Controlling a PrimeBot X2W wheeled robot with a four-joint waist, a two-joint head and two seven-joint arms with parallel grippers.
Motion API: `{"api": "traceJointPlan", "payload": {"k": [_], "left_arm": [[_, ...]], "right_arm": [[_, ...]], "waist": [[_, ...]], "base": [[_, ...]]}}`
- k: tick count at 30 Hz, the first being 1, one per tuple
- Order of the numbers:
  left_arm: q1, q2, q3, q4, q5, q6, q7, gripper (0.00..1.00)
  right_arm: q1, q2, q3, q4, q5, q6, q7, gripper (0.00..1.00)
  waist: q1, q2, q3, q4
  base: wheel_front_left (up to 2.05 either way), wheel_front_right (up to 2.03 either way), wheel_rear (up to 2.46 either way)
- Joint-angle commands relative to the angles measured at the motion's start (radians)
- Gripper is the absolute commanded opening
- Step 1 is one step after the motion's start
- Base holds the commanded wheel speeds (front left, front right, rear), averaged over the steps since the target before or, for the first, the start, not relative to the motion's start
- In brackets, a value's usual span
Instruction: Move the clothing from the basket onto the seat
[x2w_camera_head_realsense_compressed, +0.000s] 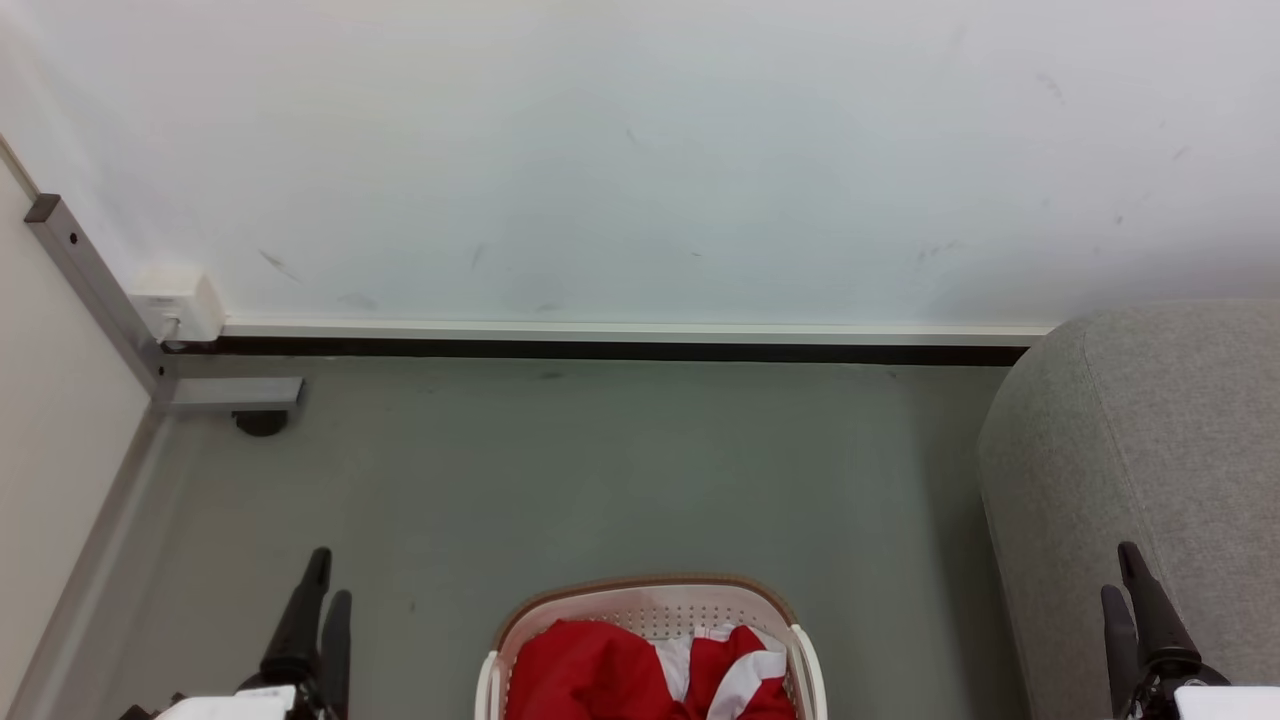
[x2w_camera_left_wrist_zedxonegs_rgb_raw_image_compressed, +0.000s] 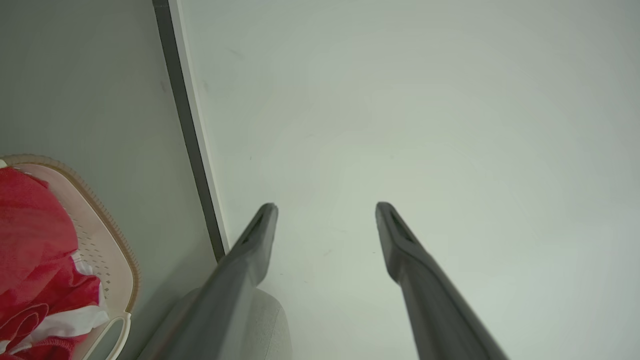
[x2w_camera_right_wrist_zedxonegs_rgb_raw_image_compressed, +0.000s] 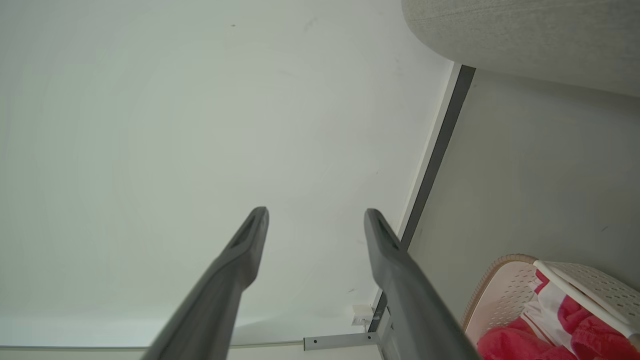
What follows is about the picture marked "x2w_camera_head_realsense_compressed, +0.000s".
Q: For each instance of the grey metal frame profile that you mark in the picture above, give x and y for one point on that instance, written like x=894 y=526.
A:
x=90 y=275

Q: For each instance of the white plastic junction box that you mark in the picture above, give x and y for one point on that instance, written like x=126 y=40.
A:
x=185 y=300

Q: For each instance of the white and black baseboard strip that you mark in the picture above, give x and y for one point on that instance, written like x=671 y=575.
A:
x=600 y=340

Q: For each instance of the plain red garment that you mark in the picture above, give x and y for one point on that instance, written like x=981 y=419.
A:
x=590 y=670

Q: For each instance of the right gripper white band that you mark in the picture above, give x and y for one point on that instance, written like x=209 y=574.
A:
x=1215 y=702

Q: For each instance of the black round frame foot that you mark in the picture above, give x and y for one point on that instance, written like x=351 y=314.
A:
x=260 y=424

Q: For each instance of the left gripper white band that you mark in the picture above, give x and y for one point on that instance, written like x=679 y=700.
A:
x=240 y=705

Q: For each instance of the white laundry basket brown rim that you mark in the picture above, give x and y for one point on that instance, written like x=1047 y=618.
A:
x=650 y=605

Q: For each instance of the grey fabric sofa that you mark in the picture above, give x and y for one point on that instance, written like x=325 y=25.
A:
x=1150 y=430

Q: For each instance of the red garment with white trim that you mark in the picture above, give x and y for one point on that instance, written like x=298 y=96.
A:
x=725 y=655

